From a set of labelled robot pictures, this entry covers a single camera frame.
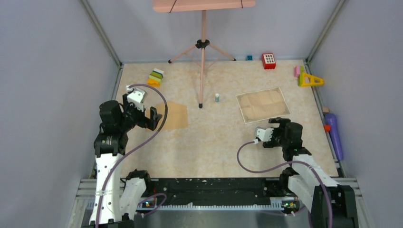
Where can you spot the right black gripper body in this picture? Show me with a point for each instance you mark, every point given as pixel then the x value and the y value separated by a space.
pixel 277 138

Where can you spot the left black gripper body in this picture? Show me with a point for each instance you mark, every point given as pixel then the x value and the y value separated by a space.
pixel 133 116

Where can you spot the beige lined letter paper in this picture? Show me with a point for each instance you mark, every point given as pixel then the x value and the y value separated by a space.
pixel 262 105

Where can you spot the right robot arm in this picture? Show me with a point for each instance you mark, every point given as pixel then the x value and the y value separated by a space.
pixel 330 203

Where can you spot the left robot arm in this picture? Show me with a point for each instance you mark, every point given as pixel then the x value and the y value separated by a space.
pixel 117 119

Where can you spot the brown kraft envelope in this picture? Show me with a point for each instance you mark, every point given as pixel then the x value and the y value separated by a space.
pixel 177 117

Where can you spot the stacked colourful toy blocks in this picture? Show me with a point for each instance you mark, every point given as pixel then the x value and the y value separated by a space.
pixel 155 78

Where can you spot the yellow triangle toy block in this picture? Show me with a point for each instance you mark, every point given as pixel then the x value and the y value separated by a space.
pixel 307 80

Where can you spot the purple toy bottle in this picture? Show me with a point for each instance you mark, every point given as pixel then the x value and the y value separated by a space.
pixel 331 128

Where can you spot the pink toy block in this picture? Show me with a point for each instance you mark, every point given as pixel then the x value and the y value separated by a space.
pixel 297 71

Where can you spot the green toy block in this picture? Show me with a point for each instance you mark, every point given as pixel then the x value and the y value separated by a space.
pixel 301 70

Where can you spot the red window toy block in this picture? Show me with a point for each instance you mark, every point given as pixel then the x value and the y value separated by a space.
pixel 268 61

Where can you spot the small green glue stick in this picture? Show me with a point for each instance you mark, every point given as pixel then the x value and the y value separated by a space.
pixel 217 97

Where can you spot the pink tripod stand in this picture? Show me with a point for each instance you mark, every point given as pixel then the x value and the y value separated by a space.
pixel 201 45

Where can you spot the pink board on tripod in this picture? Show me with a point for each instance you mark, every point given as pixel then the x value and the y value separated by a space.
pixel 169 6

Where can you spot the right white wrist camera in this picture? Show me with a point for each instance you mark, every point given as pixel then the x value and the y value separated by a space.
pixel 263 135

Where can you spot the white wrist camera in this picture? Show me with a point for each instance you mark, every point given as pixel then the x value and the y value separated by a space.
pixel 263 135
pixel 137 97

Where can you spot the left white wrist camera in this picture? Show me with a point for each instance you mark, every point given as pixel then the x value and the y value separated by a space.
pixel 137 97

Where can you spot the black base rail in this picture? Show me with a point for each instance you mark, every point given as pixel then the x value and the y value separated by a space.
pixel 218 192

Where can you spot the white toothed cable duct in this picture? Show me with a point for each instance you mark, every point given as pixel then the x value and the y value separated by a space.
pixel 276 206

